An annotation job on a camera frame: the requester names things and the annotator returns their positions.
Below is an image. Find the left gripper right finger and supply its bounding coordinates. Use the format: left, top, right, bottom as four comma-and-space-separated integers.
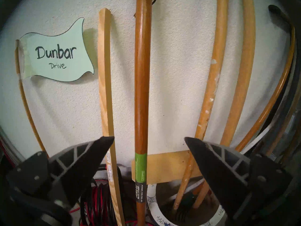
184, 137, 251, 220

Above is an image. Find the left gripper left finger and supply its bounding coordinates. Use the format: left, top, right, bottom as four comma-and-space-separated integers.
48, 136, 115, 206

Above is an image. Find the paint-speckled pole with threaded tip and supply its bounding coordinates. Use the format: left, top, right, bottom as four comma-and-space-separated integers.
173, 0, 229, 210

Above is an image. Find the plain light wooden dowel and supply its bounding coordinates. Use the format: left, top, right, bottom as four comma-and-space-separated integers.
193, 0, 256, 209

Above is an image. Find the floral ceramic pot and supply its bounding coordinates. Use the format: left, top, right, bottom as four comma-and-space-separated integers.
147, 183, 226, 226

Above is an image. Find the light wooden board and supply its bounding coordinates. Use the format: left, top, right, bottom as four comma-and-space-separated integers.
132, 150, 202, 185

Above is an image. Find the thin bamboo flag stick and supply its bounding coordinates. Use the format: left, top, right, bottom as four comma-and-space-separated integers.
15, 40, 47, 155

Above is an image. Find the flat light wooden slat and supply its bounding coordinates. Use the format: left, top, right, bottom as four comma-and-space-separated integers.
98, 8, 126, 226

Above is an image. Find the green Dunbar Drive paper flag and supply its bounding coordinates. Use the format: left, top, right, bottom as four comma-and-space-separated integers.
19, 17, 95, 82

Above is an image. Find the red extension cord coil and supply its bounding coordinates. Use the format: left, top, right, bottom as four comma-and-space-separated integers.
80, 167, 132, 226

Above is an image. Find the long dark grey handle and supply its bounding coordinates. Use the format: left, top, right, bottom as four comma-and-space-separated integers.
256, 51, 301, 153

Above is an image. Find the dark brown handle green label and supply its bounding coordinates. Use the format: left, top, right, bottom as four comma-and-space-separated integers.
135, 0, 153, 226

